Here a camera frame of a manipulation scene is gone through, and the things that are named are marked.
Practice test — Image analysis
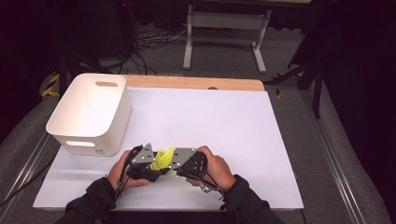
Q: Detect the bundle of floor cables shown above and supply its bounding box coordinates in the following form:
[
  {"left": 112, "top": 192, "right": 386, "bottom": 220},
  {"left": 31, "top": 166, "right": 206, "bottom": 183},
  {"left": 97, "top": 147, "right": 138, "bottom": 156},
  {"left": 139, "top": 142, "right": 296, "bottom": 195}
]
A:
[{"left": 102, "top": 27, "right": 189, "bottom": 77}]

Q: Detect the hand-held gripper cable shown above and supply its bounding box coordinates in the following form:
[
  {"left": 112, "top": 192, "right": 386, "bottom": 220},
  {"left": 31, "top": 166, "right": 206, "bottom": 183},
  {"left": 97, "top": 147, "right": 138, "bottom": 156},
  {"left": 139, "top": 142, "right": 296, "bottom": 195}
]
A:
[
  {"left": 186, "top": 172, "right": 226, "bottom": 201},
  {"left": 113, "top": 145, "right": 143, "bottom": 202}
]

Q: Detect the white table sheet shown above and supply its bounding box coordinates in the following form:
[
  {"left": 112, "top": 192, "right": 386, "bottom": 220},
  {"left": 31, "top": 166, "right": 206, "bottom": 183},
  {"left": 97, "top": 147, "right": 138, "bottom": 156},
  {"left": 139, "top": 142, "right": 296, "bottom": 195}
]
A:
[{"left": 32, "top": 87, "right": 304, "bottom": 210}]

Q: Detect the white plastic bin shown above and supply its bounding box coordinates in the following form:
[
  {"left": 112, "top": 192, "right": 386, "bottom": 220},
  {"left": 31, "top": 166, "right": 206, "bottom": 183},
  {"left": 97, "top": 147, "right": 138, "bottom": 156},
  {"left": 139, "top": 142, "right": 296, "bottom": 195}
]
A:
[{"left": 45, "top": 73, "right": 133, "bottom": 158}]

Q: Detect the grey metal table frame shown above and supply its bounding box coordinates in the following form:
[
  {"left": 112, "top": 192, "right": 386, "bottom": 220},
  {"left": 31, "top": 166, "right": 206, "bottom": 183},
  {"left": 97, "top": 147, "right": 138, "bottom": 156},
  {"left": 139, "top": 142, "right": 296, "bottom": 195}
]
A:
[{"left": 182, "top": 4, "right": 273, "bottom": 75}]

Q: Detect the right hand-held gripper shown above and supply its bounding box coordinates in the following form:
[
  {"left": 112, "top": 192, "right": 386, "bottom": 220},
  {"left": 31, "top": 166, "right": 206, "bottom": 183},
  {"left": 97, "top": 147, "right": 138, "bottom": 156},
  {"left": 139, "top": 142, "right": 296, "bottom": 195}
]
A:
[{"left": 170, "top": 147, "right": 209, "bottom": 181}]

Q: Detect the person's right hand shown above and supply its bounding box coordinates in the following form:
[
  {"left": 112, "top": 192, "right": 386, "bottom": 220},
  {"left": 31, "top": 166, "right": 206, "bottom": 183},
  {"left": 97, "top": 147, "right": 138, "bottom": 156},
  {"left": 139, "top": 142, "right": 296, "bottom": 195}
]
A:
[{"left": 186, "top": 145, "right": 237, "bottom": 192}]

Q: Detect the left hand-held gripper cable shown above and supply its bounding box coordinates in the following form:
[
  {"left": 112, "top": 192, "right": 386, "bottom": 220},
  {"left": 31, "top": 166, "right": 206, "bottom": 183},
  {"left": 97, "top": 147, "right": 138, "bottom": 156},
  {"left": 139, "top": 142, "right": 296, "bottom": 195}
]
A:
[{"left": 113, "top": 145, "right": 143, "bottom": 202}]

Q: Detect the right hand-held gripper cable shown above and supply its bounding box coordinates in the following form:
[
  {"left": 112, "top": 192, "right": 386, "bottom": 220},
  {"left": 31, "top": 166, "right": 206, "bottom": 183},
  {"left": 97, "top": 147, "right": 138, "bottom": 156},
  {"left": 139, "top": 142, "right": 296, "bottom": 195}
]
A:
[{"left": 186, "top": 172, "right": 226, "bottom": 201}]

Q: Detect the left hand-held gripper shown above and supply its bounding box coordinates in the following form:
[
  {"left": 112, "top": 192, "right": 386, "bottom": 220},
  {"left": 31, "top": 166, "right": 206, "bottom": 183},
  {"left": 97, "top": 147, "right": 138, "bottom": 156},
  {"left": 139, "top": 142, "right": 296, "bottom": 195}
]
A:
[{"left": 127, "top": 143, "right": 162, "bottom": 183}]

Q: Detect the black stand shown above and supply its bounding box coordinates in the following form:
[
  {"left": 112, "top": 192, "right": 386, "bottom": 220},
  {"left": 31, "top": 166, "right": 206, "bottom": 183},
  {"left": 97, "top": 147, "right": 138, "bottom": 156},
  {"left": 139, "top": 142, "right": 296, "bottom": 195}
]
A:
[
  {"left": 264, "top": 0, "right": 326, "bottom": 119},
  {"left": 57, "top": 0, "right": 114, "bottom": 95}
]

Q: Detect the person's left hand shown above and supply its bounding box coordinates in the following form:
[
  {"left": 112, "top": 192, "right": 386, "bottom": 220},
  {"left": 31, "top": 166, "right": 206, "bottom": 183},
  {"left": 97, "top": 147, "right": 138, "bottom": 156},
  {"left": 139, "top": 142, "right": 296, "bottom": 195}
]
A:
[{"left": 106, "top": 149, "right": 150, "bottom": 192}]

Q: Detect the aluminium floor rail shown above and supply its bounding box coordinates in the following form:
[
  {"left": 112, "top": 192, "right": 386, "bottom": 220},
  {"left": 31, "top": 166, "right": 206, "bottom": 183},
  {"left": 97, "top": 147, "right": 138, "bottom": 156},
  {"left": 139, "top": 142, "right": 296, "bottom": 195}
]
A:
[
  {"left": 0, "top": 133, "right": 61, "bottom": 224},
  {"left": 299, "top": 90, "right": 368, "bottom": 224}
]

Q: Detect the yellow black hazard tape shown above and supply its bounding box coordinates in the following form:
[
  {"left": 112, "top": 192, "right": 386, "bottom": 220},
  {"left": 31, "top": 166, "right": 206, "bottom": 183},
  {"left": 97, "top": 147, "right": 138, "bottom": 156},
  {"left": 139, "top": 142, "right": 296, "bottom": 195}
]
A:
[
  {"left": 41, "top": 73, "right": 61, "bottom": 98},
  {"left": 273, "top": 72, "right": 305, "bottom": 101}
]

